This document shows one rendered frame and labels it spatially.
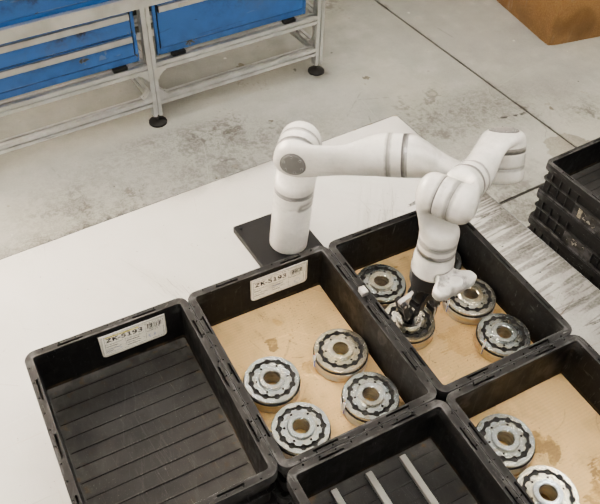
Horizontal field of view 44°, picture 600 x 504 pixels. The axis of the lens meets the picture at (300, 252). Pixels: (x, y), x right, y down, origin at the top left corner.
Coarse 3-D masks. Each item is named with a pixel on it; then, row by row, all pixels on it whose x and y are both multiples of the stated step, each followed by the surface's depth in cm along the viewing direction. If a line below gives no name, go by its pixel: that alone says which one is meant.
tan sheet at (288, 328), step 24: (312, 288) 153; (264, 312) 148; (288, 312) 148; (312, 312) 148; (336, 312) 149; (240, 336) 144; (264, 336) 144; (288, 336) 144; (312, 336) 144; (240, 360) 140; (288, 360) 140; (312, 360) 140; (312, 384) 137; (336, 384) 137; (336, 408) 133; (336, 432) 130
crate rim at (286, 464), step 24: (288, 264) 144; (336, 264) 144; (216, 288) 139; (216, 336) 131; (408, 360) 130; (240, 384) 125; (432, 384) 125; (408, 408) 122; (264, 432) 118; (360, 432) 119; (312, 456) 116
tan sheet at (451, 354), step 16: (400, 256) 160; (400, 272) 157; (496, 304) 151; (448, 320) 148; (448, 336) 145; (464, 336) 145; (432, 352) 142; (448, 352) 142; (464, 352) 143; (432, 368) 140; (448, 368) 140; (464, 368) 140
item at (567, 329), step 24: (408, 216) 154; (336, 240) 149; (480, 240) 150; (504, 264) 145; (528, 288) 141; (384, 312) 136; (552, 312) 137; (552, 336) 133; (504, 360) 129; (456, 384) 126
